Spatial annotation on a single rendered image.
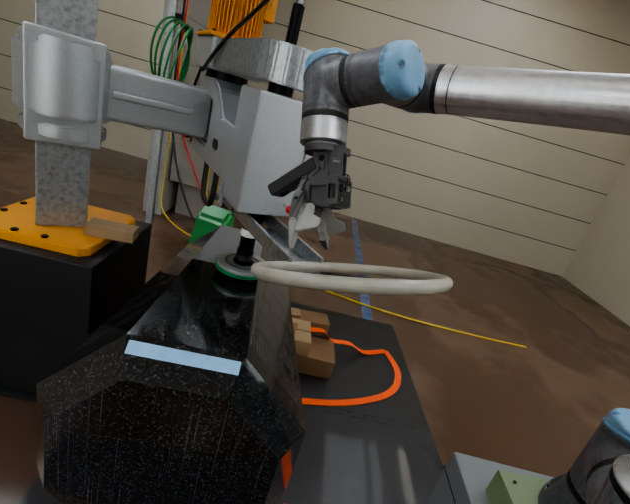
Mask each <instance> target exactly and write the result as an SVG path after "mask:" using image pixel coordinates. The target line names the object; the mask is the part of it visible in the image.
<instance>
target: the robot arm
mask: <svg viewBox="0 0 630 504"><path fill-rule="evenodd" d="M303 82H304V85H303V102H302V120H301V132H300V143H301V144H302V146H305V148H304V153H305V154H306V155H309V156H313V157H311V158H310V159H308V160H306V161H305V162H303V163H302V164H300V165H299V166H297V167H295V168H294V169H292V170H291V171H289V172H287V173H286V174H284V175H283V176H281V177H280V178H278V179H276V180H275V181H273V182H272V183H270V184H269V185H268V189H269V192H270V194H271V195H272V196H277V197H284V196H286V195H288V194H289V193H291V192H293V191H294V190H296V191H295V192H294V195H293V197H292V201H291V206H290V212H289V223H288V242H289V248H290V249H293V248H294V246H295V243H296V241H297V235H298V232H301V231H305V230H309V229H313V228H316V227H318V234H319V242H320V243H321V244H322V246H323V247H324V248H325V249H326V250H328V248H329V235H332V234H336V233H340V232H344V231H345V230H346V225H345V223H343V222H341V221H339V220H337V219H336V218H335V217H334V214H333V211H332V210H341V209H348V208H350V207H351V191H352V182H351V181H350V176H349V175H347V174H346V165H347V157H350V154H351V149H349V148H346V144H347V128H348V117H349V109H351V108H356V107H362V106H368V105H373V104H381V103H383V104H386V105H389V106H393V107H396V108H399V109H403V110H404V111H406V112H409V113H414V114H419V113H431V114H449V115H458V116H466V117H475V118H484V119H492V120H501V121H510V122H518V123H527V124H536V125H544V126H553V127H562V128H570V129H579V130H588V131H596V132H605V133H614V134H623V135H630V74H615V73H595V72H574V71H554V70H533V69H513V68H493V67H472V66H453V65H451V64H440V63H424V59H423V55H422V52H421V50H420V49H419V48H418V45H417V44H416V43H415V42H414V41H412V40H396V41H392V42H390V43H388V44H386V45H382V46H378V47H374V48H371V49H367V50H363V51H360V52H356V53H352V54H349V53H348V52H347V51H345V50H343V49H340V48H334V47H330V48H326V49H325V48H322V49H319V50H317V51H315V52H313V53H312V54H310V55H309V57H308V58H307V60H306V63H305V71H304V73H303ZM346 175H347V177H346ZM348 176H349V178H348ZM314 210H315V214H313V213H314ZM538 504H630V409H626V408H615V409H613V410H611V411H610V412H609V414H608V415H607V416H606V417H605V418H603V419H602V422H601V423H600V425H599V426H598V428H597V429H596V431H595V432H594V434H593V435H592V437H591V438H590V440H589V441H588V443H587V444H586V446H585V447H584V448H583V450H582V451H581V453H580V454H579V456H578V457H577V459H576V460H575V462H574V463H573V465H572V466H571V468H570V469H569V471H568V472H567V473H565V474H562V475H560V476H558V477H556V478H553V479H551V480H549V481H548V482H546V483H545V485H544V486H543V487H542V489H541V491H540V492H539V495H538Z"/></svg>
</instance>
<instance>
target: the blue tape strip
mask: <svg viewBox="0 0 630 504"><path fill-rule="evenodd" d="M125 354H131V355H136V356H141V357H146V358H151V359H156V360H161V361H166V362H172V363H177V364H182V365H187V366H192V367H197V368H202V369H207V370H213V371H218V372H223V373H228V374H233V375H238V374H239V370H240V366H241V362H239V361H234V360H229V359H224V358H219V357H214V356H209V355H204V354H199V353H194V352H189V351H184V350H179V349H174V348H169V347H164V346H159V345H154V344H149V343H144V342H139V341H134V340H129V342H128V345H127V347H126V350H125Z"/></svg>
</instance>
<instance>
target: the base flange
mask: <svg viewBox="0 0 630 504"><path fill-rule="evenodd" d="M92 218H98V219H104V220H109V221H114V222H119V223H124V224H130V225H135V219H134V218H133V217H132V216H131V215H127V214H123V213H119V212H115V211H111V210H107V209H103V208H99V207H95V206H90V205H88V214H87V222H89V221H90V220H91V219H92ZM0 239H4V240H8V241H12V242H17V243H21V244H25V245H29V246H34V247H38V248H42V249H46V250H51V251H55V252H59V253H64V254H68V255H72V256H76V257H82V256H91V255H92V254H94V253H95V252H97V251H98V250H100V249H101V248H103V247H104V246H106V245H107V244H108V243H110V242H111V241H113V240H109V239H104V238H98V237H93V236H87V235H84V227H70V226H51V225H36V224H35V197H32V198H29V199H26V200H23V201H20V202H17V203H14V204H11V205H8V206H5V207H2V208H0Z"/></svg>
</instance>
